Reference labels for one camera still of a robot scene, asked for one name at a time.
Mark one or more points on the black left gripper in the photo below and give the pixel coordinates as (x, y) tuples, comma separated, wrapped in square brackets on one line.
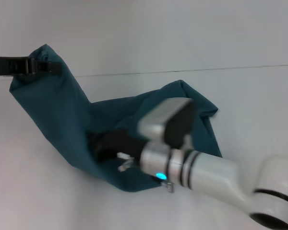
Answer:
[(4, 65)]

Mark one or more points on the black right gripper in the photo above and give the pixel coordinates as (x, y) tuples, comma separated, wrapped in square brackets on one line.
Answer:
[(120, 146)]

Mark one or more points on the teal t-shirt with FREE print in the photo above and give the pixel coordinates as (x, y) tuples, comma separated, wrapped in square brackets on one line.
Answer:
[(62, 115)]

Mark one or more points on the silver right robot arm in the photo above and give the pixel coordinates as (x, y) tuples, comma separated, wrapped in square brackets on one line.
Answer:
[(218, 177)]

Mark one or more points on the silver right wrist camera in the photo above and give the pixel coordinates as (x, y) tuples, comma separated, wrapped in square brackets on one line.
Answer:
[(168, 122)]

